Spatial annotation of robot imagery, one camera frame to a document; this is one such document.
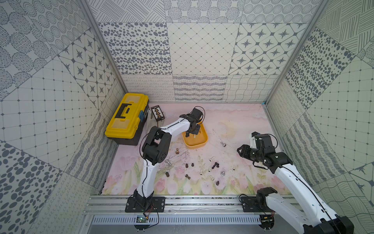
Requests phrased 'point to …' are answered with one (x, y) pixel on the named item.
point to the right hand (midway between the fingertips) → (240, 152)
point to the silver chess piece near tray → (223, 144)
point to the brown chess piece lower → (187, 176)
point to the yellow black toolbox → (125, 125)
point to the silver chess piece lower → (222, 173)
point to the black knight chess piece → (216, 164)
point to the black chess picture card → (158, 113)
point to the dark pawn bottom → (217, 183)
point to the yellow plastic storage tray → (194, 141)
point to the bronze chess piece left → (177, 151)
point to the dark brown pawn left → (167, 174)
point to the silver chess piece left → (166, 161)
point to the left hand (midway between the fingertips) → (193, 127)
